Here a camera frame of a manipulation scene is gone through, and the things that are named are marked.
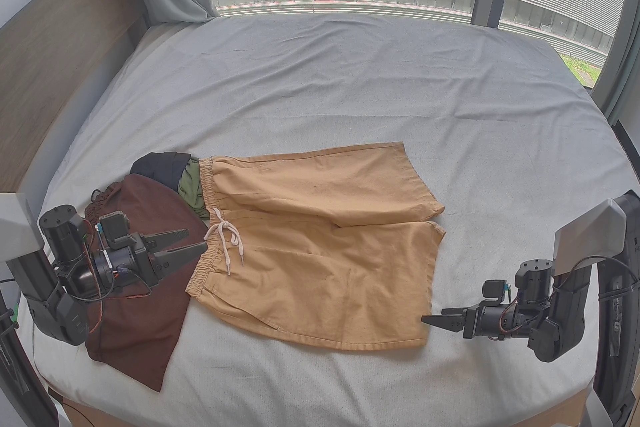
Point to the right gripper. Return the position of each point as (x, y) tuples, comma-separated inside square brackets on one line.
[(487, 322)]

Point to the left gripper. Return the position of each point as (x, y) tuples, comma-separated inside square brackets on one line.
[(125, 265)]

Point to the tan shorts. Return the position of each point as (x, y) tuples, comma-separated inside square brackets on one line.
[(325, 240)]

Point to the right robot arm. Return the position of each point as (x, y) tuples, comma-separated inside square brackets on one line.
[(590, 235)]

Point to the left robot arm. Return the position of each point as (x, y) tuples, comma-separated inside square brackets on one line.
[(65, 230)]

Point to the bed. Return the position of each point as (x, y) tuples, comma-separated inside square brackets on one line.
[(350, 64)]

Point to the green garment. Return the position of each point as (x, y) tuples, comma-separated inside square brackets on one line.
[(192, 190)]

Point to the black garment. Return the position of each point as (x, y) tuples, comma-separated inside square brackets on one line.
[(155, 167)]

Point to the brown garment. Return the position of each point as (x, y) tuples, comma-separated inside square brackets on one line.
[(135, 340)]

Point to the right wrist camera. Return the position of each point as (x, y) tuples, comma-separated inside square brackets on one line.
[(494, 291)]

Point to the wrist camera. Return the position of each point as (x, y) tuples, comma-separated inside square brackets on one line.
[(494, 291), (115, 227)]

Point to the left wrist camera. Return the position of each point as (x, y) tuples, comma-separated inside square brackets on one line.
[(115, 227)]

